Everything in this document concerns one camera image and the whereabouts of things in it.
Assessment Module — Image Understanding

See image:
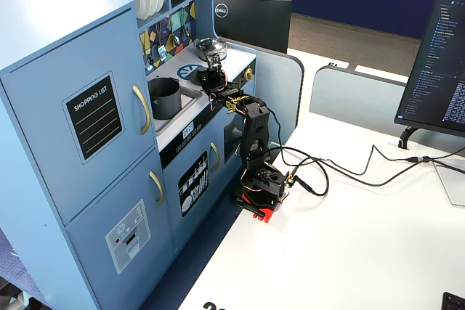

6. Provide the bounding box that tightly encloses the red robot base mount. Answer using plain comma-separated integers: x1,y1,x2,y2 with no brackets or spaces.
234,188,291,224

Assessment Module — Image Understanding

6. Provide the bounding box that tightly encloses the dark gray toy pot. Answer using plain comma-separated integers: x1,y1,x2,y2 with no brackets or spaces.
147,76,182,121

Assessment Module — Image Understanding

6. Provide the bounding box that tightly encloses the hanging toy ladle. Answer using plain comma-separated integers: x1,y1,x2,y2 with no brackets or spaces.
167,14,182,46

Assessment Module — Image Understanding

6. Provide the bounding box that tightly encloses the dark gray pot lid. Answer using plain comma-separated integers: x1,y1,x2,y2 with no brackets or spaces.
195,68,218,88

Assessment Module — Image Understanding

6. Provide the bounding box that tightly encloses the gray desk divider panel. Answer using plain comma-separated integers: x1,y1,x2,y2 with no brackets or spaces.
309,65,411,134

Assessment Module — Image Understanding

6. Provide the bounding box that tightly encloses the monitor showing code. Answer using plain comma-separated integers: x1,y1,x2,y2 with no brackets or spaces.
394,0,465,139

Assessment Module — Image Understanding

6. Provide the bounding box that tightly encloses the gray divider with dark edge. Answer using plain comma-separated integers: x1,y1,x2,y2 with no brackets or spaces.
225,38,306,151

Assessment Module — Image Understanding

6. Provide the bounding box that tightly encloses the silver pot glass lid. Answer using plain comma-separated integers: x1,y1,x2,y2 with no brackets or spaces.
194,36,227,54

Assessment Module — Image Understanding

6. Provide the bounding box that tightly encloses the gold dishwasher door handle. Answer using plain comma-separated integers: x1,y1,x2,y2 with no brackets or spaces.
209,142,221,173

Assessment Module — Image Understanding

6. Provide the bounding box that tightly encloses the gold fridge door handle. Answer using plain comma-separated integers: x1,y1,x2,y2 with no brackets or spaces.
132,84,151,136

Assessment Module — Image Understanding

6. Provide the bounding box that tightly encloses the hanging toy strainer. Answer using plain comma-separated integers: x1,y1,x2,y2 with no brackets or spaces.
142,32,154,72

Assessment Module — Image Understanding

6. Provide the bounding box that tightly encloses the black table clamp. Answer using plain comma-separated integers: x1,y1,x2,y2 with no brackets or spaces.
235,197,266,217

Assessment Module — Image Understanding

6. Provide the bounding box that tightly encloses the black keyboard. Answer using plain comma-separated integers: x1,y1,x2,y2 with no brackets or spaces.
441,291,465,310

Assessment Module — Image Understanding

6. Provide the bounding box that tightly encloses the black cable with connector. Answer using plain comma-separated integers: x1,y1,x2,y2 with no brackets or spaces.
267,106,465,197

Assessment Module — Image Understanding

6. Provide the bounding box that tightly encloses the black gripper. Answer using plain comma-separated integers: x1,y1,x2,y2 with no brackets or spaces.
203,63,245,99

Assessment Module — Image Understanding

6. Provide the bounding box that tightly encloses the hanging toy spoon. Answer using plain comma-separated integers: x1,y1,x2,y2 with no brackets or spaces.
182,7,193,38

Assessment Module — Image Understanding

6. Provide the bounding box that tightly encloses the silver toy pot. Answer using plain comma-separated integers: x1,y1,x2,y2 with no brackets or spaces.
193,41,229,62

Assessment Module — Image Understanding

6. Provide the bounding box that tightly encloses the black Dell monitor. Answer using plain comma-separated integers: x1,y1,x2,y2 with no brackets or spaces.
213,0,294,54

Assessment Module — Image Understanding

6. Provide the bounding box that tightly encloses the blue toy kitchen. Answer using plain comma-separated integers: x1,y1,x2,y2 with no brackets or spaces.
0,0,258,310

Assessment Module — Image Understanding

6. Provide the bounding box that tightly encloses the white toy sink basin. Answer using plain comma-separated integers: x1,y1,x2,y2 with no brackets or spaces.
152,86,203,134

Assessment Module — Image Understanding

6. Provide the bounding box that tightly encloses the hanging toy spatula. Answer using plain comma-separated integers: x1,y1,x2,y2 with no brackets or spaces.
155,21,169,61

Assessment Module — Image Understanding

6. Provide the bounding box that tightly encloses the black power cable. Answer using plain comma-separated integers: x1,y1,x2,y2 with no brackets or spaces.
290,148,465,197

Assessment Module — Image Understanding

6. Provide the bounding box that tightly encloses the gold freezer door handle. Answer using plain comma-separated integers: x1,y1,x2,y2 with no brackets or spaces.
149,171,165,206

